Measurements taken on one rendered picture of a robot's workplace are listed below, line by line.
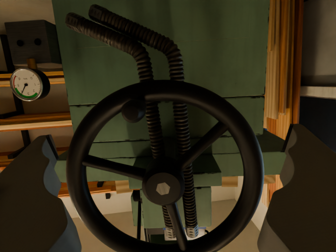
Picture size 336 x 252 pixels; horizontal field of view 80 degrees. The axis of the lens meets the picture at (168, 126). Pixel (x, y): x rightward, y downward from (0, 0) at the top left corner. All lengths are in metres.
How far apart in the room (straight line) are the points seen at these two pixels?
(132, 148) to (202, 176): 0.18
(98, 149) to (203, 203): 0.27
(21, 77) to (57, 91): 2.71
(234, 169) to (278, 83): 1.48
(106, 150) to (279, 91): 1.66
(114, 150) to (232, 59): 0.33
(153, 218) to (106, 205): 3.15
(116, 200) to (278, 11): 3.13
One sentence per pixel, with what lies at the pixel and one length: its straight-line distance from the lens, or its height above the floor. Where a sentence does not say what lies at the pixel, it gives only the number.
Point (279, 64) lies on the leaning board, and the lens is 1.95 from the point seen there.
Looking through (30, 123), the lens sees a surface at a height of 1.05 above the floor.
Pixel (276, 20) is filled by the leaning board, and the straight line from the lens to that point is 1.95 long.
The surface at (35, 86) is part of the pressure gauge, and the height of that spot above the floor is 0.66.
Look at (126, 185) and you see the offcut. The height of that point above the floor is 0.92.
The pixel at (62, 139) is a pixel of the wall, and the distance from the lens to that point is 3.29.
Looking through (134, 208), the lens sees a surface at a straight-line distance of 0.97.
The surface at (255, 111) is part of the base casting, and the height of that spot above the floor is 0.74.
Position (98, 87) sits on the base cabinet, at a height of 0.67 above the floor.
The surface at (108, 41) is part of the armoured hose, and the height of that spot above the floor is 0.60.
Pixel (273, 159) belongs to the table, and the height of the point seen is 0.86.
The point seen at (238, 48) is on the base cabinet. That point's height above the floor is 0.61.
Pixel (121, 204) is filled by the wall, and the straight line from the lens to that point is 3.55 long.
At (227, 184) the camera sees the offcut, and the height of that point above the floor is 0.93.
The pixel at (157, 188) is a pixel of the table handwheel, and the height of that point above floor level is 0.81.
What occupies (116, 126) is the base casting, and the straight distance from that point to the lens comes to 0.48.
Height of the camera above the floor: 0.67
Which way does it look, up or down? 13 degrees up
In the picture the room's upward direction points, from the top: 177 degrees clockwise
